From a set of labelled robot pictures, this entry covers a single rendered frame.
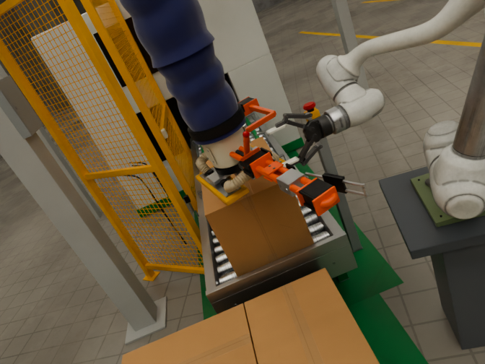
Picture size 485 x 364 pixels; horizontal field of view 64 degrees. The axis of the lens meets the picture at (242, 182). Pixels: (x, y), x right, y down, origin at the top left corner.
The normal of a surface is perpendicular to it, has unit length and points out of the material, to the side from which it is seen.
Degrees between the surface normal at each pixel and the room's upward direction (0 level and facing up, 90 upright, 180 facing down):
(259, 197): 90
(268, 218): 90
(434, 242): 0
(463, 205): 99
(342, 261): 90
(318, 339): 0
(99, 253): 90
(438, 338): 0
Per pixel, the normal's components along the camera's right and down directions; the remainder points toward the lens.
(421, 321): -0.37, -0.82
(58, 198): 0.15, 0.41
